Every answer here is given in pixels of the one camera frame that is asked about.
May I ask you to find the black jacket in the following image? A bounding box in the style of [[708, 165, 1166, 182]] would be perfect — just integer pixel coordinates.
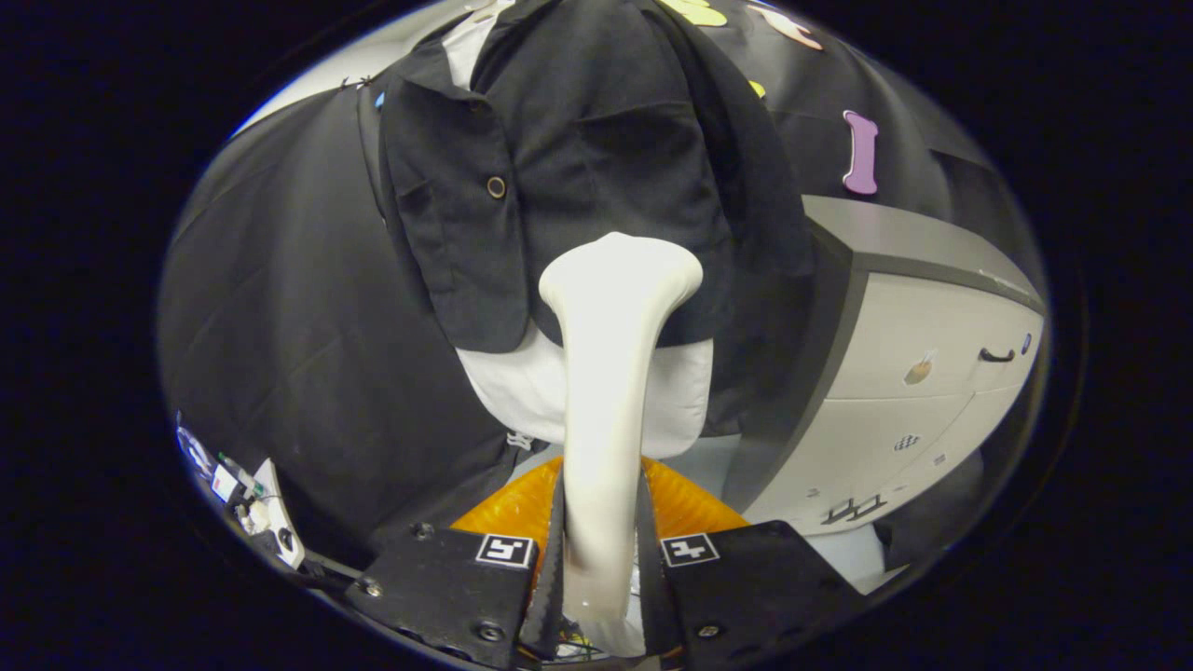
[[377, 0, 821, 439]]

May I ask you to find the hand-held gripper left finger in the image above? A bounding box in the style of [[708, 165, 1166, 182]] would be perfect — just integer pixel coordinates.
[[345, 455, 565, 670]]

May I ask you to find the grey cabinet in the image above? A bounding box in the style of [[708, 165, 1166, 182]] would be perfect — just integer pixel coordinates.
[[722, 194, 1047, 537]]

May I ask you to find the white device with cables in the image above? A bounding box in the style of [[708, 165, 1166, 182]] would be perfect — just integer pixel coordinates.
[[175, 410, 309, 571]]

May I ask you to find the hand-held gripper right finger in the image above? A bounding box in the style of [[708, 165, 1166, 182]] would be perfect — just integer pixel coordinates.
[[638, 455, 868, 670]]

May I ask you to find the black backdrop cloth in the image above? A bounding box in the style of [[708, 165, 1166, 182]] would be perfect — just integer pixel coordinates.
[[158, 0, 1045, 569]]

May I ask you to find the white garment steamer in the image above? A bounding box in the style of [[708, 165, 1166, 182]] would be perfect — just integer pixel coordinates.
[[539, 231, 705, 658]]

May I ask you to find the white shirt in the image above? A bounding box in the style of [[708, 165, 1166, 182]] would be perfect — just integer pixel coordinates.
[[443, 0, 714, 459]]

